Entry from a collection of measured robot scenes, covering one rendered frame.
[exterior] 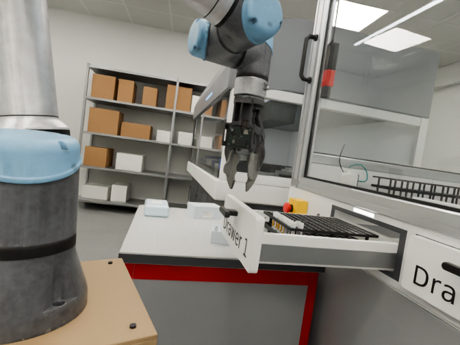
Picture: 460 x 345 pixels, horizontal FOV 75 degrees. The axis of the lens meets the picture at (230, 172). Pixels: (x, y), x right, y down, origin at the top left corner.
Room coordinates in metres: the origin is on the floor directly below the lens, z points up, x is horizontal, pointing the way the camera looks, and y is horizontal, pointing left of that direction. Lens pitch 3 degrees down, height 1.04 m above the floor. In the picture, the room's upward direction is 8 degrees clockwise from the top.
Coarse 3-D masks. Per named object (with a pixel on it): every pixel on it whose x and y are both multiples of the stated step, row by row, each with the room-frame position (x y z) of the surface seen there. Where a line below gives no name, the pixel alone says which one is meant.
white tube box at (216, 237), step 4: (212, 228) 0.94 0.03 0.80; (216, 228) 0.97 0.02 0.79; (220, 228) 0.97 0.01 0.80; (212, 232) 0.91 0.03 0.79; (216, 232) 0.91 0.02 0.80; (220, 232) 0.91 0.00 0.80; (212, 236) 0.91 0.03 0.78; (216, 236) 0.91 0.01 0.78; (220, 236) 0.91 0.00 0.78; (212, 240) 0.91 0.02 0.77; (216, 240) 0.91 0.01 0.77; (220, 240) 0.91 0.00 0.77; (224, 240) 0.91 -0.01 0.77; (228, 244) 0.91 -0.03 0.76
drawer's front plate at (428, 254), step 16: (416, 240) 0.58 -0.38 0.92; (432, 240) 0.57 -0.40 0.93; (416, 256) 0.58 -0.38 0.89; (432, 256) 0.55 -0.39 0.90; (448, 256) 0.52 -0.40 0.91; (432, 272) 0.54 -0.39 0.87; (448, 272) 0.51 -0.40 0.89; (416, 288) 0.57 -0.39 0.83; (448, 288) 0.51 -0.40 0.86; (432, 304) 0.53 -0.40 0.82; (448, 304) 0.50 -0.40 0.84
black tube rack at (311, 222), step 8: (288, 216) 0.77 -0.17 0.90; (296, 216) 0.79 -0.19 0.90; (304, 216) 0.80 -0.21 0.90; (312, 216) 0.82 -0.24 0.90; (320, 216) 0.84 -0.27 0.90; (264, 224) 0.78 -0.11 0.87; (304, 224) 0.70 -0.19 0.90; (312, 224) 0.72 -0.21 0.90; (320, 224) 0.73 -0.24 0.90; (328, 224) 0.75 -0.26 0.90; (336, 224) 0.75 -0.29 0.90; (344, 224) 0.78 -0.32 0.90; (272, 232) 0.72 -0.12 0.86; (304, 232) 0.74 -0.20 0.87; (312, 232) 0.65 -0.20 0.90; (320, 232) 0.65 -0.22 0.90; (328, 232) 0.65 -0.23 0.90; (336, 232) 0.66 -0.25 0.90; (344, 232) 0.67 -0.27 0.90; (352, 232) 0.68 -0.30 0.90; (360, 232) 0.69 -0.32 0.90; (368, 232) 0.71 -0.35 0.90
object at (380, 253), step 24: (264, 216) 0.83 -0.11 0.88; (264, 240) 0.58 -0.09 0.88; (288, 240) 0.59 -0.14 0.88; (312, 240) 0.60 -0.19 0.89; (336, 240) 0.62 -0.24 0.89; (360, 240) 0.63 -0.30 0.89; (384, 240) 0.71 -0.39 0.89; (288, 264) 0.59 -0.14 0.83; (312, 264) 0.61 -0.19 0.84; (336, 264) 0.62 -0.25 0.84; (360, 264) 0.63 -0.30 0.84; (384, 264) 0.64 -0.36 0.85
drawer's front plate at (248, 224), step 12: (228, 204) 0.79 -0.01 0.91; (240, 204) 0.69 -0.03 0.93; (240, 216) 0.66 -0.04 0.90; (252, 216) 0.58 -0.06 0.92; (228, 228) 0.76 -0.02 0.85; (240, 228) 0.65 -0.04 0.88; (252, 228) 0.57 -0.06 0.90; (228, 240) 0.74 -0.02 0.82; (240, 240) 0.64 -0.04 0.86; (252, 240) 0.56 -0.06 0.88; (240, 252) 0.63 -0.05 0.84; (252, 252) 0.56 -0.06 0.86; (252, 264) 0.56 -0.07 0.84
